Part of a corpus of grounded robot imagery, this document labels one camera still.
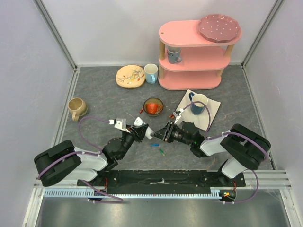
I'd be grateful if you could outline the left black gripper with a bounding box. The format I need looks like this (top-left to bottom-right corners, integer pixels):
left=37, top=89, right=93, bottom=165
left=119, top=123, right=149, bottom=159

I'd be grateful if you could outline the white remote control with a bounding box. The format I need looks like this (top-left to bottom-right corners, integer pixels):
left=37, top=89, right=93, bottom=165
left=134, top=117, right=154, bottom=140

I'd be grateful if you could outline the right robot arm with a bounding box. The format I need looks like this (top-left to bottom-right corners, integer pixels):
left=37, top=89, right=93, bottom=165
left=151, top=121, right=271, bottom=186

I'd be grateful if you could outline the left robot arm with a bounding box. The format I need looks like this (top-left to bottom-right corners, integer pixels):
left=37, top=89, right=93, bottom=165
left=34, top=123, right=153, bottom=187

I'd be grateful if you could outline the orange cup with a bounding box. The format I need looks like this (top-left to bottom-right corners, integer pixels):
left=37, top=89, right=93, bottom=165
left=146, top=103, right=162, bottom=115

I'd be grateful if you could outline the dark blue mug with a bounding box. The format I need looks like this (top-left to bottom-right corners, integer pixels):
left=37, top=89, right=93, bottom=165
left=188, top=92, right=208, bottom=115

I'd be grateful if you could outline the yellow floral plate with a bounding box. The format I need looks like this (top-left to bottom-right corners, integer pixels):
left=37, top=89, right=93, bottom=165
left=116, top=65, right=145, bottom=89

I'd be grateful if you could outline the light blue mug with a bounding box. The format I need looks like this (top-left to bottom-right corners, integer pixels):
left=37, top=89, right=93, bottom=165
left=144, top=63, right=158, bottom=84

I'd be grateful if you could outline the beige ceramic mug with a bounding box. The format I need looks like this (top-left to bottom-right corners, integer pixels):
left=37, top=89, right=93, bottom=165
left=68, top=97, right=88, bottom=122

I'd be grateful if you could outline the grey mug on shelf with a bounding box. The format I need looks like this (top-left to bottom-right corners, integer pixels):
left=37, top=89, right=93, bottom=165
left=167, top=46, right=182, bottom=64

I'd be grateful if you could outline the pink three-tier shelf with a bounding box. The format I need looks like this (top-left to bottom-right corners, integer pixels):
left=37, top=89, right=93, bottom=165
left=158, top=20, right=242, bottom=90

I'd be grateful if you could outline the pink polka dot plate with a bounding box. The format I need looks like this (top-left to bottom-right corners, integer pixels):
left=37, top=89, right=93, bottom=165
left=198, top=14, right=241, bottom=43

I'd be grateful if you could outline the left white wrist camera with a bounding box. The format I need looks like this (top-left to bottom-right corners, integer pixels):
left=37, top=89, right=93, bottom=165
left=109, top=118, right=129, bottom=132

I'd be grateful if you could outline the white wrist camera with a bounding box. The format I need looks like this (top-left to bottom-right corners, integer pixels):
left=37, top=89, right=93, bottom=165
left=173, top=108, right=184, bottom=125
left=109, top=118, right=129, bottom=132

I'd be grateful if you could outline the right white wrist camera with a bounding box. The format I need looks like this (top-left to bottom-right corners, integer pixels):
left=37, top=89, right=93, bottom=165
left=173, top=108, right=184, bottom=125

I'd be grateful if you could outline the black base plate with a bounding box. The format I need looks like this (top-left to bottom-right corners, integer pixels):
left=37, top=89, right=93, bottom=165
left=89, top=170, right=246, bottom=195

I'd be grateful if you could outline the white cable duct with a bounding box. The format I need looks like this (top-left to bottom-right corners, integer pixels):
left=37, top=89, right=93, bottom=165
left=44, top=188, right=222, bottom=199

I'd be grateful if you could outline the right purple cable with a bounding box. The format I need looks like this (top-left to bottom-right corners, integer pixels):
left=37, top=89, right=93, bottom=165
left=182, top=101, right=270, bottom=204

